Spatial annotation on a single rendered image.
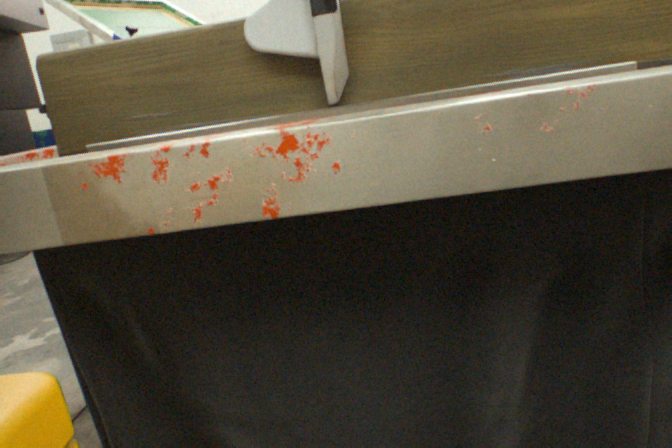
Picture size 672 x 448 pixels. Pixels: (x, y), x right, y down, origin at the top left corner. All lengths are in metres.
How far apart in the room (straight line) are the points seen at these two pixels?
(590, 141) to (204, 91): 0.23
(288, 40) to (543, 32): 0.15
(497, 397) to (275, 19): 0.28
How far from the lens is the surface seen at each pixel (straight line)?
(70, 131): 0.39
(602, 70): 0.34
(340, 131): 0.20
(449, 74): 0.33
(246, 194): 0.21
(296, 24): 0.31
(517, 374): 0.37
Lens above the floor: 1.00
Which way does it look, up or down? 12 degrees down
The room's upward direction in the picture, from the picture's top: 9 degrees counter-clockwise
